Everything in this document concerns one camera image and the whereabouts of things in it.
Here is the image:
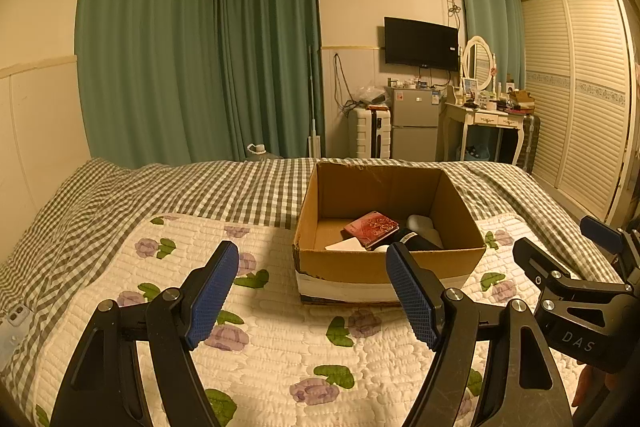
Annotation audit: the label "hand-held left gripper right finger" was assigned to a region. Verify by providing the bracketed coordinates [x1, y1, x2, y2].
[386, 242, 576, 427]

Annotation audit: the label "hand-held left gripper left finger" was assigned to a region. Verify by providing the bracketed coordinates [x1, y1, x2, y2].
[52, 241, 240, 427]

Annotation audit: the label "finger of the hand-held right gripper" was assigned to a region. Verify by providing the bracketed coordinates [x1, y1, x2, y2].
[580, 215, 640, 268]
[512, 237, 636, 308]

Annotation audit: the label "black case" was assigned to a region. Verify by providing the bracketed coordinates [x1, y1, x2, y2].
[372, 229, 443, 253]

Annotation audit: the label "white rounded container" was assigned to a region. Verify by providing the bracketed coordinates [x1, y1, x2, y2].
[406, 214, 443, 245]

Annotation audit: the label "red patterned wallet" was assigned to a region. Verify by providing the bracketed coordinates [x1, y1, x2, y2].
[341, 211, 401, 251]

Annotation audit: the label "person's right hand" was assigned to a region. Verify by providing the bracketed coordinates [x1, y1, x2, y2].
[572, 364, 611, 408]

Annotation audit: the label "white floral quilt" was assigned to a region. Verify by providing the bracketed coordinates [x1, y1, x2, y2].
[35, 212, 591, 427]

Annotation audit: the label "dark suitcase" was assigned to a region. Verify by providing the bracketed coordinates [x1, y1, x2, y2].
[515, 113, 542, 172]

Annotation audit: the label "white slatted wardrobe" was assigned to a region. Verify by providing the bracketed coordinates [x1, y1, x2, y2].
[520, 0, 640, 218]

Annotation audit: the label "white dressing table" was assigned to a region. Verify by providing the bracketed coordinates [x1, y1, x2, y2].
[442, 99, 536, 165]

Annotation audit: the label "white suitcase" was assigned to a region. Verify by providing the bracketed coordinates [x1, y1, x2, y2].
[347, 106, 393, 159]

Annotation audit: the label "silver fridge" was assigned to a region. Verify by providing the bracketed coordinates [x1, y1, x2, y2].
[384, 85, 443, 160]

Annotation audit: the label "white flat mop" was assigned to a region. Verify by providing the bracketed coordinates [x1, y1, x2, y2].
[306, 46, 323, 158]

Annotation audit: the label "clear plastic bag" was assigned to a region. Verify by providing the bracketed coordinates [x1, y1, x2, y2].
[350, 86, 387, 108]

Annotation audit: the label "white oval mirror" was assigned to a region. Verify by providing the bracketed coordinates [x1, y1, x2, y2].
[461, 35, 497, 90]

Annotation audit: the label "narrow green curtain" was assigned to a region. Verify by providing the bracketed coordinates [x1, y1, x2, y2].
[454, 0, 526, 92]

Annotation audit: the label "green corner curtain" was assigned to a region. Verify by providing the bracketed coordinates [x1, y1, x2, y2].
[215, 0, 326, 160]

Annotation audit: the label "wide green curtain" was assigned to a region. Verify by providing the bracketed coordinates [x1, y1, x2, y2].
[74, 0, 236, 168]

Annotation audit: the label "hanging black cables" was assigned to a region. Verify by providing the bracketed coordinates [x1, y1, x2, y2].
[332, 53, 353, 112]

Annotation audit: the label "black wall television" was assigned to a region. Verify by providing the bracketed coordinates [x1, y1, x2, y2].
[384, 17, 460, 71]

